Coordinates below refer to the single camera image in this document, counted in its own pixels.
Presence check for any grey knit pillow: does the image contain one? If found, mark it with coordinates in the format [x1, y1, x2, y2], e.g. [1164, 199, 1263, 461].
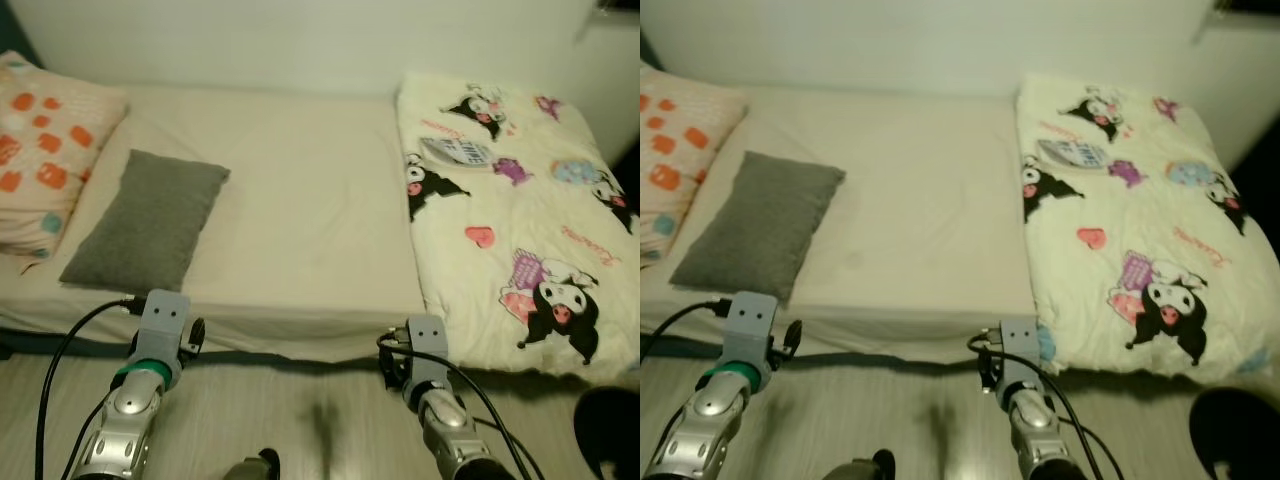
[668, 151, 847, 306]
[58, 149, 232, 294]

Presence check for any pink orange patterned pillow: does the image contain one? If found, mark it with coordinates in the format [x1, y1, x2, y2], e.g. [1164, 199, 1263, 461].
[0, 50, 131, 263]
[640, 65, 749, 266]

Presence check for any robot left leg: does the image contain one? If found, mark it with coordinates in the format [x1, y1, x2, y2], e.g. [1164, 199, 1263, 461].
[850, 450, 896, 480]
[222, 450, 281, 480]

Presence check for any cream sheeted bed mattress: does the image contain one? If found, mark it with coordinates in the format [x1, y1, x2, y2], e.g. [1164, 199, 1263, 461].
[0, 82, 433, 341]
[640, 82, 1041, 346]

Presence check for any cream cartoon print quilt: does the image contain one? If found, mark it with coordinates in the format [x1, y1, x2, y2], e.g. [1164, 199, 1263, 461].
[395, 70, 641, 379]
[1015, 70, 1277, 386]

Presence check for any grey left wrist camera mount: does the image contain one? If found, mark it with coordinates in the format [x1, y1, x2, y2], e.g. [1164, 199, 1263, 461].
[128, 289, 193, 363]
[727, 291, 779, 366]

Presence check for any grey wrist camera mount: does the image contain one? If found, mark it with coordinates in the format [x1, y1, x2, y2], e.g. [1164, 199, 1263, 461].
[128, 289, 193, 363]
[405, 315, 448, 386]
[998, 318, 1041, 389]
[727, 291, 779, 366]

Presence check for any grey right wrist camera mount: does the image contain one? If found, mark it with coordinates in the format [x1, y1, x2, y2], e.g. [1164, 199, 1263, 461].
[405, 315, 448, 386]
[998, 318, 1041, 389]

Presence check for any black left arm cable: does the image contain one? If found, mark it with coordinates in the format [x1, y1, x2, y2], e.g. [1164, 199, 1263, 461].
[35, 296, 141, 480]
[640, 298, 734, 361]

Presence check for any dark teal bed frame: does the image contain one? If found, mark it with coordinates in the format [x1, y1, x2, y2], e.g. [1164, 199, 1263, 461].
[640, 325, 1001, 367]
[0, 322, 421, 369]

